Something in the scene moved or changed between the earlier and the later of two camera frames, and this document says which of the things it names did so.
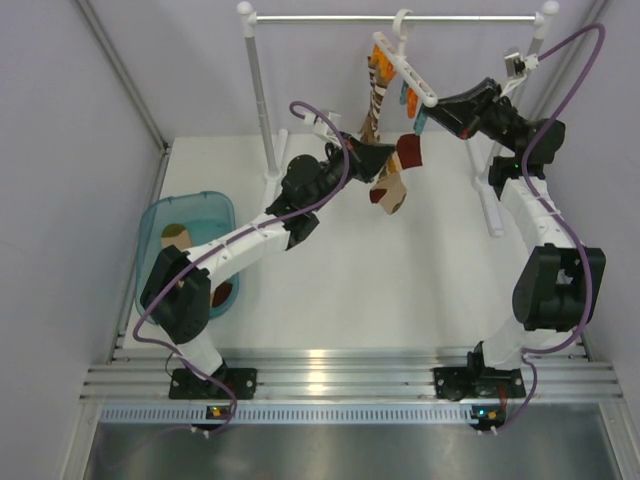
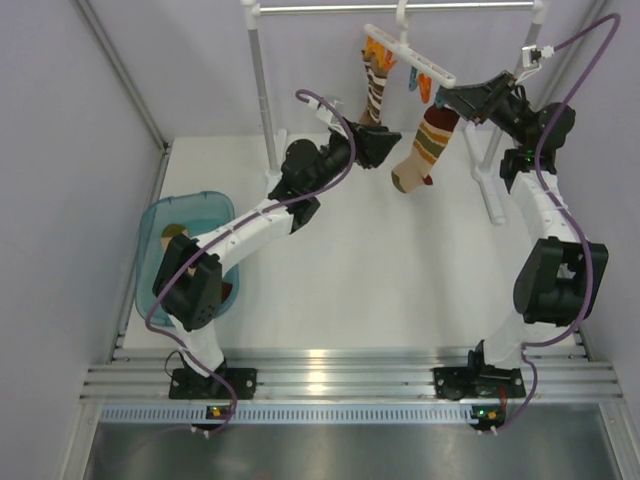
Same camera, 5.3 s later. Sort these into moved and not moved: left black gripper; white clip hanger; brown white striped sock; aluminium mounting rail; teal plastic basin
Moved: left black gripper; white clip hanger
Not moved: aluminium mounting rail; brown white striped sock; teal plastic basin
